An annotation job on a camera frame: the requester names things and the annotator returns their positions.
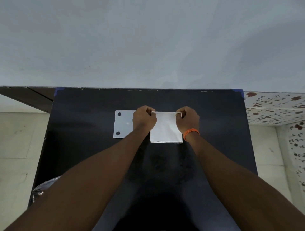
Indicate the person's left hand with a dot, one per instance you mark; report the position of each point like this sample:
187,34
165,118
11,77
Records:
143,117

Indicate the person's right hand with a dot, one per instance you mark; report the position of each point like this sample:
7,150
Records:
189,120

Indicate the person's right fingers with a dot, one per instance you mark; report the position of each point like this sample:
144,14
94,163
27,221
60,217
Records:
180,113

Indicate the person's left fingers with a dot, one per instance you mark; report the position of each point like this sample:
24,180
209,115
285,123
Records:
152,113

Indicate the white square box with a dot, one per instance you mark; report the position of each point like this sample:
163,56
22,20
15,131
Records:
165,128

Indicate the person's left forearm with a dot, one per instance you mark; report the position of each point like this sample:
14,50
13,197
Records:
78,180

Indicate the person's right forearm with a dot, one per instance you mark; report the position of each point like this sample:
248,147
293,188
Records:
240,180

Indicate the orange wrist thread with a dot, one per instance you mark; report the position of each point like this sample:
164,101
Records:
190,132

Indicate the white lid with black dots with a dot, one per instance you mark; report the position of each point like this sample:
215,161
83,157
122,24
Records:
122,123

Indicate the black table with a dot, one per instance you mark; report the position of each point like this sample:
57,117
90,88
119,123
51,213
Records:
147,157

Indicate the floral tiled ledge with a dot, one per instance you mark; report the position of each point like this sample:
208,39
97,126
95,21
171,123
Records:
276,109

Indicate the clear plastic bag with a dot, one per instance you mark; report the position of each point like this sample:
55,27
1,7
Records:
43,189

